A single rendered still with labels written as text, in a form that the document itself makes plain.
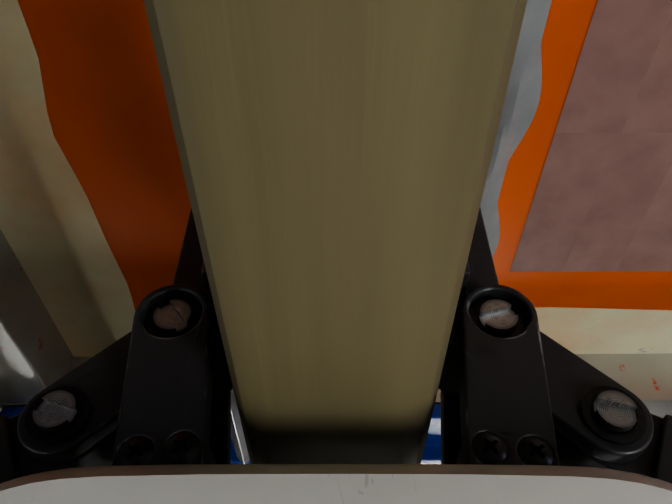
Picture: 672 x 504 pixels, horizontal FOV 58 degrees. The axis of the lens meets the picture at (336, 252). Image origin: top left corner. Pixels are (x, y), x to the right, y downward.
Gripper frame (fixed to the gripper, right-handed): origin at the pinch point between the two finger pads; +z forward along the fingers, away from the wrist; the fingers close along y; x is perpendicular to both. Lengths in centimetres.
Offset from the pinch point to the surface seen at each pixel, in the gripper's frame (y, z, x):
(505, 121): 7.2, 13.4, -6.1
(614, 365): 18.3, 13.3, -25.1
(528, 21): 7.3, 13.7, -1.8
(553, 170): 10.3, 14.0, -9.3
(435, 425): 6.2, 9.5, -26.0
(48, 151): -13.1, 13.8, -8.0
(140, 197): -9.6, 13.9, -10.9
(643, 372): 20.0, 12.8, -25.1
